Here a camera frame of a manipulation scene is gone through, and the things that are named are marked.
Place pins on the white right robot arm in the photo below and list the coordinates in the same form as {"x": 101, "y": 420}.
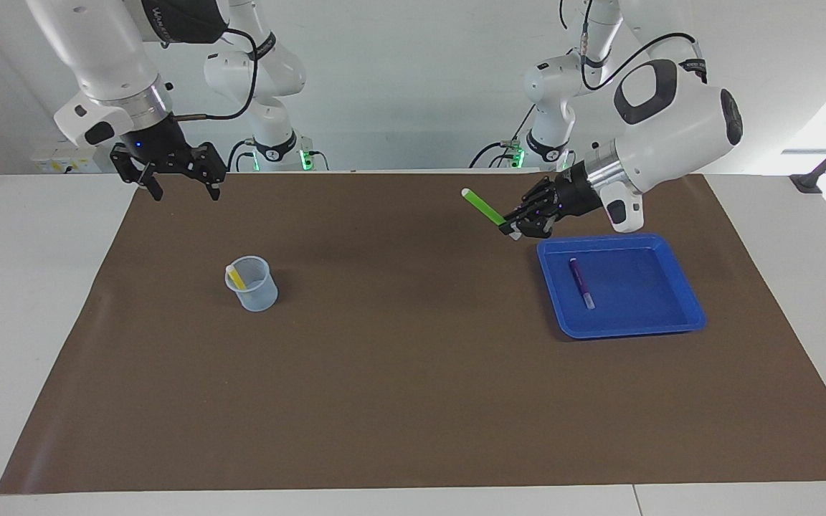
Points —
{"x": 105, "y": 50}

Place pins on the yellow marker pen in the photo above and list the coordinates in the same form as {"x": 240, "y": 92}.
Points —
{"x": 236, "y": 278}

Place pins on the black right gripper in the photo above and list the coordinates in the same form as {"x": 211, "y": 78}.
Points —
{"x": 158, "y": 143}

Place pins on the purple marker pen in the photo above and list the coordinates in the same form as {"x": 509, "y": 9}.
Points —
{"x": 580, "y": 281}

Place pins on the brown table mat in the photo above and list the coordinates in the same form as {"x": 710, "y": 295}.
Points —
{"x": 413, "y": 373}

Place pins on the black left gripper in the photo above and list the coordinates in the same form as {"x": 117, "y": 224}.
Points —
{"x": 574, "y": 195}

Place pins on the translucent plastic cup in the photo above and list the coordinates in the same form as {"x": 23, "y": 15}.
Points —
{"x": 259, "y": 297}

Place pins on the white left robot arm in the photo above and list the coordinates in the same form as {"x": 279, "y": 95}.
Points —
{"x": 678, "y": 129}

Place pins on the blue plastic tray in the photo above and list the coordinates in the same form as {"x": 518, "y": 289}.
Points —
{"x": 642, "y": 294}

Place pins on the green marker pen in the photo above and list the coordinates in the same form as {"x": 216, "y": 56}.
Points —
{"x": 483, "y": 206}

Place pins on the white wall power box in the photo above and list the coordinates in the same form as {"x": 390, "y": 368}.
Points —
{"x": 47, "y": 161}

